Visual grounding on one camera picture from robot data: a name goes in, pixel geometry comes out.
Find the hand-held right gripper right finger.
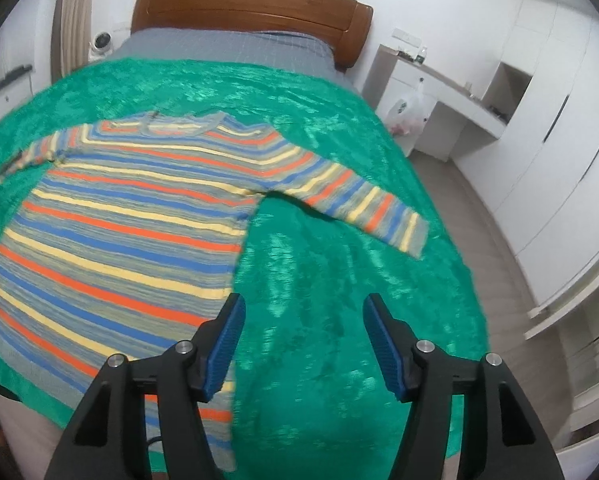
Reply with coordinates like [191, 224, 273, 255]
[363, 293, 565, 480]

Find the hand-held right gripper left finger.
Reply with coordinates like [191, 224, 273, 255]
[44, 292, 246, 480]

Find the striped knit sweater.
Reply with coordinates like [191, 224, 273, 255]
[0, 111, 430, 473]

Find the green velvet blanket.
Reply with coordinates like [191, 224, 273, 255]
[0, 57, 490, 480]

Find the beige curtain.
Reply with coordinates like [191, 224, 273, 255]
[50, 0, 97, 83]

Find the white plastic bag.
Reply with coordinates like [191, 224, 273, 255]
[383, 82, 427, 137]

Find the white desk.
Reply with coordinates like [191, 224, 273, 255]
[362, 44, 507, 162]

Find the grey bed sheet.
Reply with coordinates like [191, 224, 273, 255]
[112, 29, 353, 91]

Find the white wardrobe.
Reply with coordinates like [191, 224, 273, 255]
[452, 0, 599, 321]

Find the brown wooden headboard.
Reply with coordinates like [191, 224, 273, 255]
[130, 0, 374, 71]

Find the black cabinet handle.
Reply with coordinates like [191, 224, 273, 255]
[0, 64, 32, 98]

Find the white security camera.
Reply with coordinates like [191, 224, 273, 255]
[88, 31, 116, 58]

